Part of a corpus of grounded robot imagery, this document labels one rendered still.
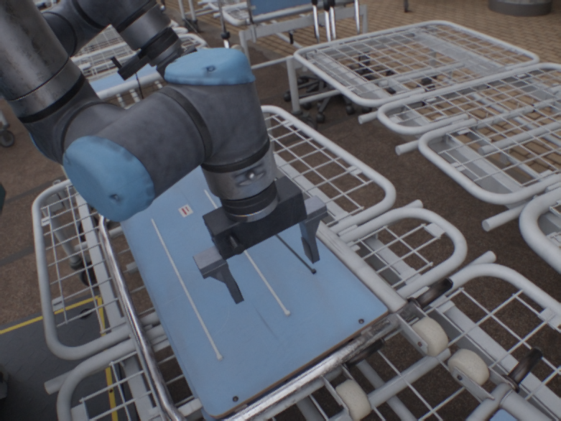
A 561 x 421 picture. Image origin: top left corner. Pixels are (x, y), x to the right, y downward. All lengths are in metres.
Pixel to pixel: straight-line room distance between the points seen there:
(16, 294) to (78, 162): 1.66
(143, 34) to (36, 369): 0.85
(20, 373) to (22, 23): 0.95
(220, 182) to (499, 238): 1.40
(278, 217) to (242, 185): 0.09
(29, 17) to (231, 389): 0.57
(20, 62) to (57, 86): 0.05
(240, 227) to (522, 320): 1.14
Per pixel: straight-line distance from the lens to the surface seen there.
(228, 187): 0.51
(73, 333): 1.25
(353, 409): 0.69
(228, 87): 0.45
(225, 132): 0.46
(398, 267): 0.99
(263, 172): 0.52
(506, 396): 0.69
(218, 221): 0.57
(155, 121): 0.42
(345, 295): 0.77
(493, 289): 1.60
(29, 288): 2.03
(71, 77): 0.52
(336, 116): 2.59
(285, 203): 0.58
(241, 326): 0.77
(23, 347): 1.31
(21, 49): 0.49
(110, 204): 0.42
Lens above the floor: 1.16
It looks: 38 degrees down
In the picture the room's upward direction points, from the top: 10 degrees counter-clockwise
